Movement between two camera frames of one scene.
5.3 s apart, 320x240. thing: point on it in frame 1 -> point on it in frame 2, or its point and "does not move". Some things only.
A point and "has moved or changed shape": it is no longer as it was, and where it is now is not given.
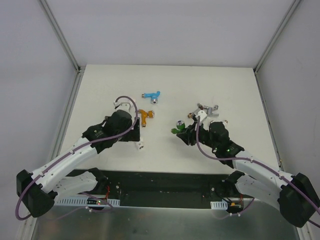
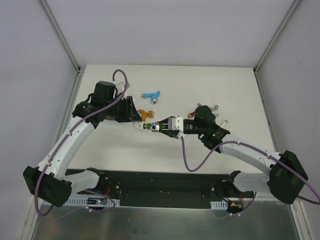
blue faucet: (154, 96) does not move
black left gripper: (135, 132) -> (128, 108)
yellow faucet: (144, 115) does not move
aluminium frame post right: (293, 6) does not move
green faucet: (180, 125) has moved or changed shape
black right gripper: (188, 135) -> (173, 130)
